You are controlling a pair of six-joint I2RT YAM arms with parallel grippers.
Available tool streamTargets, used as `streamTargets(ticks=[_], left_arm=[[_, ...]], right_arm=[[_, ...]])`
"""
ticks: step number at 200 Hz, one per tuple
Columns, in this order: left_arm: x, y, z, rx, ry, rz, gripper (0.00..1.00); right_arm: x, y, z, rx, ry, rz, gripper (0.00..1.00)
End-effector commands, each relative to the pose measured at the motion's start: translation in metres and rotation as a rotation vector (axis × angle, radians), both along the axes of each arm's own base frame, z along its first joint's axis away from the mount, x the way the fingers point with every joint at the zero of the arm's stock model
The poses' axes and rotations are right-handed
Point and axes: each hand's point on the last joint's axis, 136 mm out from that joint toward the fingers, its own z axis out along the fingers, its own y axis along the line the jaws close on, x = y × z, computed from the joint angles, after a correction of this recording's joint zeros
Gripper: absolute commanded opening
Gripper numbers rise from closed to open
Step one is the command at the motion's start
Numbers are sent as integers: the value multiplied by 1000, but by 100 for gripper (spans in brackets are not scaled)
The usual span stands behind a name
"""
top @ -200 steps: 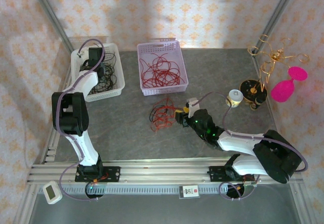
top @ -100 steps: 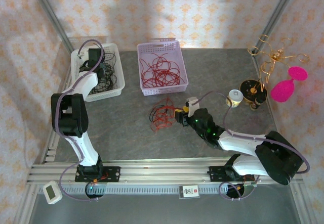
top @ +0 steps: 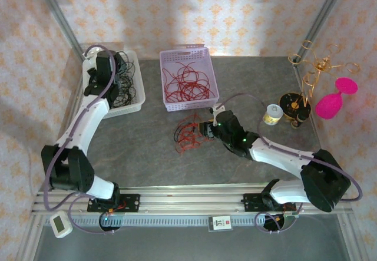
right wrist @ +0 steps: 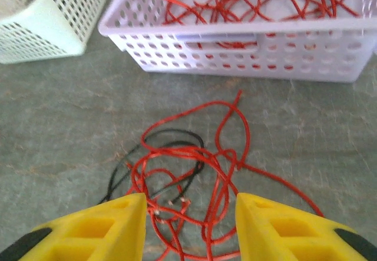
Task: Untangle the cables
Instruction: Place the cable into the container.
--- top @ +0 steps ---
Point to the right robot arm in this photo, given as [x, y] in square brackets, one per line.
[277, 152]

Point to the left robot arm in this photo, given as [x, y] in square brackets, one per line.
[88, 119]

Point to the lilac perforated plastic basket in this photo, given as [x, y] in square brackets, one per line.
[203, 100]

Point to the white perforated plastic basket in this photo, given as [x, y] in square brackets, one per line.
[138, 105]

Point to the small dark bottle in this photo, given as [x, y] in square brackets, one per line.
[299, 121]

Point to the white label card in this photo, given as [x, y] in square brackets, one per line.
[220, 223]

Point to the pink goblet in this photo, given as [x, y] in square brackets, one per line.
[328, 107]

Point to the small pink glitter ornament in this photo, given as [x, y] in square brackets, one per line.
[347, 85]

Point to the white digital timer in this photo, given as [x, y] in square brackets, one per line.
[60, 224]

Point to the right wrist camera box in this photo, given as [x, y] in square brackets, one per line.
[218, 109]

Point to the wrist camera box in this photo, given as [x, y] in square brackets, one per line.
[218, 109]
[92, 50]

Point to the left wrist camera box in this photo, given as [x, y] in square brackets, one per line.
[92, 50]

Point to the aluminium mounting rail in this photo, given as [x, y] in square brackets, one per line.
[188, 200]

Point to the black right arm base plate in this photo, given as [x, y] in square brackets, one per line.
[253, 202]

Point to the aluminium frame post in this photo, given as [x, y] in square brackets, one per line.
[59, 16]
[321, 19]

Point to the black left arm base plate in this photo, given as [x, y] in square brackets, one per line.
[131, 202]

